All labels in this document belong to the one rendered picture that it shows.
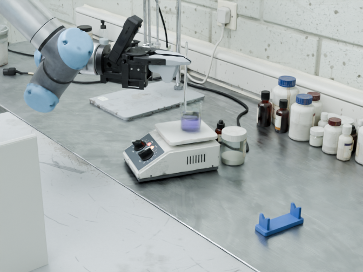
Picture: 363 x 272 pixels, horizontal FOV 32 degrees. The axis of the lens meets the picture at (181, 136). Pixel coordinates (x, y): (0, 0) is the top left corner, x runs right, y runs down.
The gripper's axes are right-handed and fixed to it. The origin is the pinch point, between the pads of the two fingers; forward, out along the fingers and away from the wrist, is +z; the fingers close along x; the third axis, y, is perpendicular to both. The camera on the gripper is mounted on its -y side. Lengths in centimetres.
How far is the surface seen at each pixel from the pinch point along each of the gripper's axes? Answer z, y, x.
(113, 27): -52, 19, -96
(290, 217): 27.3, 24.7, 20.2
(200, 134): 4.5, 17.1, 1.8
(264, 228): 23.0, 24.5, 26.1
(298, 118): 25.1, 19.3, -20.6
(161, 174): -2.6, 24.5, 9.9
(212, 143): 7.2, 18.9, 1.9
